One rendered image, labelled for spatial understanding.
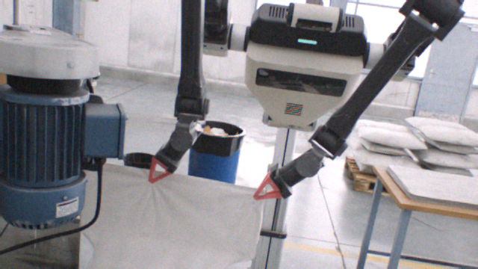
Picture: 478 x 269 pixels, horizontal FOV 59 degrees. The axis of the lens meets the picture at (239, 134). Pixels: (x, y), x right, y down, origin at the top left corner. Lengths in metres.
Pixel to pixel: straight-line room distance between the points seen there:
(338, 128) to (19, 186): 0.69
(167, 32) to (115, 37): 1.15
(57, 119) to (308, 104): 0.95
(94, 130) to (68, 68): 0.13
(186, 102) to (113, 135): 0.31
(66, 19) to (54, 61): 9.07
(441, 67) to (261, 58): 8.37
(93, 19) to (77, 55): 9.08
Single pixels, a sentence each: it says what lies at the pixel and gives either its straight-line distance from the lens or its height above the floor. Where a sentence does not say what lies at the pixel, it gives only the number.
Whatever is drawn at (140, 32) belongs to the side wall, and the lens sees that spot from 9.48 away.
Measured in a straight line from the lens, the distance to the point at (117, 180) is 1.20.
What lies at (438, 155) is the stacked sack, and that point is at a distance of 4.65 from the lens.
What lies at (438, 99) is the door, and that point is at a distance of 9.71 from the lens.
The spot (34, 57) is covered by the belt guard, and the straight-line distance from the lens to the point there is 0.74.
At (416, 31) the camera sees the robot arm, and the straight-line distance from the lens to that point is 0.96.
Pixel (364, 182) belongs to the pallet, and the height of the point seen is 0.10.
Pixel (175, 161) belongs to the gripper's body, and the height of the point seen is 1.12.
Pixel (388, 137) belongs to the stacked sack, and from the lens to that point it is 4.45.
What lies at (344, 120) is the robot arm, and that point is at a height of 1.30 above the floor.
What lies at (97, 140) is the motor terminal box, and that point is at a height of 1.25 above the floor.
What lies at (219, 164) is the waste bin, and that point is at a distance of 3.33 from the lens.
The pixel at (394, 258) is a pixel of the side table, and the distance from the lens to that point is 2.41.
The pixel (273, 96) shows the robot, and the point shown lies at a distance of 1.49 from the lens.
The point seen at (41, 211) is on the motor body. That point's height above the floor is 1.13.
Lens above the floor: 1.49
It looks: 15 degrees down
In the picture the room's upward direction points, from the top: 8 degrees clockwise
